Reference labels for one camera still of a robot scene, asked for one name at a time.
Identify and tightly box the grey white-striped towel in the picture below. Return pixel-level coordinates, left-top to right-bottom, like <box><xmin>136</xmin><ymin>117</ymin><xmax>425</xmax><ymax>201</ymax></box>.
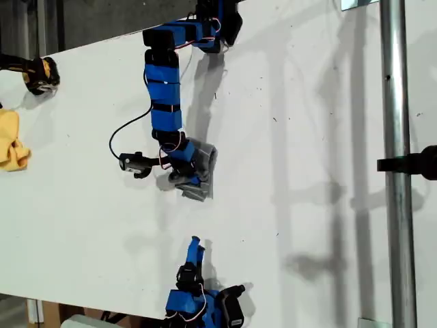
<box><xmin>173</xmin><ymin>136</ymin><xmax>219</xmax><ymax>203</ymax></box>

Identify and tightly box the white box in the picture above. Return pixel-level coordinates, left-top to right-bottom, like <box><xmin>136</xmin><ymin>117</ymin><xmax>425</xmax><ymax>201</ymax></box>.
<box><xmin>60</xmin><ymin>313</ymin><xmax>103</xmax><ymax>328</ymax></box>

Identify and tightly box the black yellow power tool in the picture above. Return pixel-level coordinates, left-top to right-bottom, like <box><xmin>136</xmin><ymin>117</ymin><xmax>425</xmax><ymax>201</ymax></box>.
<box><xmin>0</xmin><ymin>53</ymin><xmax>61</xmax><ymax>97</ymax></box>

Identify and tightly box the yellow cloth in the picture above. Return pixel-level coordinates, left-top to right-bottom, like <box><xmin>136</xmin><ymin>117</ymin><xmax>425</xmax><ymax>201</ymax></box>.
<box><xmin>0</xmin><ymin>108</ymin><xmax>32</xmax><ymax>172</ymax></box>

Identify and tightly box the black clamp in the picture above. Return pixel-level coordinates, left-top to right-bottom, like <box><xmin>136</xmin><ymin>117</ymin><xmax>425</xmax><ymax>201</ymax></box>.
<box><xmin>376</xmin><ymin>145</ymin><xmax>437</xmax><ymax>181</ymax></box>

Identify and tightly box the black camera stalk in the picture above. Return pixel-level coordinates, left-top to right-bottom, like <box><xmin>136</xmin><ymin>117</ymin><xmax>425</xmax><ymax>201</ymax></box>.
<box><xmin>217</xmin><ymin>283</ymin><xmax>246</xmax><ymax>302</ymax></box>
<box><xmin>133</xmin><ymin>156</ymin><xmax>162</xmax><ymax>180</ymax></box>

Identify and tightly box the black camera box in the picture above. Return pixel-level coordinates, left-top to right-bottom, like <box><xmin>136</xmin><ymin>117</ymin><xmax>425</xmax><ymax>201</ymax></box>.
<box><xmin>223</xmin><ymin>297</ymin><xmax>245</xmax><ymax>326</ymax></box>
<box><xmin>118</xmin><ymin>152</ymin><xmax>151</xmax><ymax>174</ymax></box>

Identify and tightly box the black camera cable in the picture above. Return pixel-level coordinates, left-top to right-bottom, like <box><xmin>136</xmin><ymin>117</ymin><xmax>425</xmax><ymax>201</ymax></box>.
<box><xmin>109</xmin><ymin>102</ymin><xmax>154</xmax><ymax>160</ymax></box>

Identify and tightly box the steel post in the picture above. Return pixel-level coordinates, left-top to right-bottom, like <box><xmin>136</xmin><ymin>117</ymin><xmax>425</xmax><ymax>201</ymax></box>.
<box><xmin>379</xmin><ymin>0</ymin><xmax>419</xmax><ymax>328</ymax></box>

